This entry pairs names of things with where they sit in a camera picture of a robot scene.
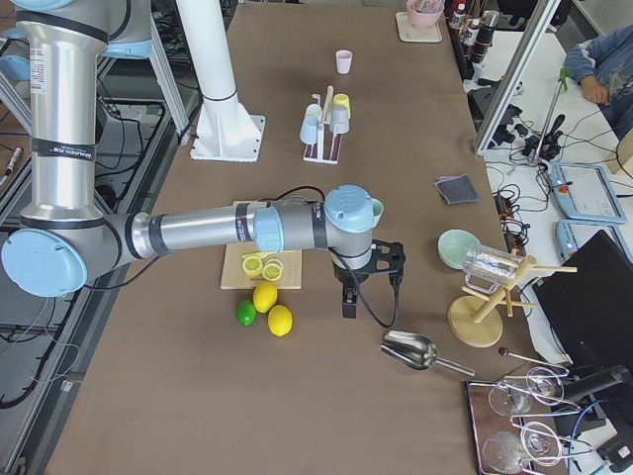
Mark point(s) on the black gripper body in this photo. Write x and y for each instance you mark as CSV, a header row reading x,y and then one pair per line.
x,y
344,276

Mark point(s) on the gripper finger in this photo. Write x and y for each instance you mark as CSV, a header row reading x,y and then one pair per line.
x,y
349,303

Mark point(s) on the mint green cup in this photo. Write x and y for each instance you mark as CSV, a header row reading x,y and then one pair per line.
x,y
377,210

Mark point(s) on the pink cup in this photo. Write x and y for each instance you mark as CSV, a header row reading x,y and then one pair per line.
x,y
343,61

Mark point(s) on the light blue cup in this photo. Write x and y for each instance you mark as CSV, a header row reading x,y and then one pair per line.
x,y
311,120

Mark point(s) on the grey cup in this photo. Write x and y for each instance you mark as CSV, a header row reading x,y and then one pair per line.
x,y
339,120

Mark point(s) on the yellow cup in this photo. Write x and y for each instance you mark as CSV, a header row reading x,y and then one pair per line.
x,y
342,100

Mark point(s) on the yellow lemon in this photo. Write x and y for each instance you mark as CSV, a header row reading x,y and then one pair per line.
x,y
280,320
265,297

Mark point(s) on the metal scoop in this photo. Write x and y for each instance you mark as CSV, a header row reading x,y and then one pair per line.
x,y
417,352

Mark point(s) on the lemon slice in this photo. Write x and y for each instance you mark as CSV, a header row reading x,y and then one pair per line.
x,y
252,264
272,270

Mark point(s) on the green lime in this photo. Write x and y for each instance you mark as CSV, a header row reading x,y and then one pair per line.
x,y
246,313

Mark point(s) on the green bowl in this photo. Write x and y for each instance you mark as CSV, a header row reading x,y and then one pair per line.
x,y
453,245

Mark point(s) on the wooden cutting board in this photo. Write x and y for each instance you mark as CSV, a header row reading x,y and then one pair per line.
x,y
233,277

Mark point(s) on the wooden mug tree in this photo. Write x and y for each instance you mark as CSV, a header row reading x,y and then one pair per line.
x,y
475,320

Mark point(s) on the clear glass pitcher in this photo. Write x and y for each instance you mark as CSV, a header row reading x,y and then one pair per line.
x,y
487,268

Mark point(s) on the grey folded cloth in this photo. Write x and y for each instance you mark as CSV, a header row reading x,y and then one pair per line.
x,y
455,190

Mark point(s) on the wine glass rack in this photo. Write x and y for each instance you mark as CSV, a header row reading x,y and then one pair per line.
x,y
512,422

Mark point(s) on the blue teach pendant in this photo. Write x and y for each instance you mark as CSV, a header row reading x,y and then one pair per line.
x,y
572,235
583,192

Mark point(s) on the black monitor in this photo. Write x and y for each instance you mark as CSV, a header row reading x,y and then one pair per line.
x,y
590,310

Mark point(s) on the cream tray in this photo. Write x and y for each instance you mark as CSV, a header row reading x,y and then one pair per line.
x,y
409,33

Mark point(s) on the pink bowl with ice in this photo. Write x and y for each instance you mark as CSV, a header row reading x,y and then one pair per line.
x,y
424,14

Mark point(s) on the seated person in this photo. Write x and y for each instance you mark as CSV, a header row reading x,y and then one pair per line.
x,y
603,68

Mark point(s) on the white wire cup holder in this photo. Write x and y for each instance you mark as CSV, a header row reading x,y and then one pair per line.
x,y
327,147

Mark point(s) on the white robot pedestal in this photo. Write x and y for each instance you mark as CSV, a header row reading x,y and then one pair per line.
x,y
225,130

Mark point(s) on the aluminium frame post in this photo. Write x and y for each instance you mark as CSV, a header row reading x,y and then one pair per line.
x,y
537,26

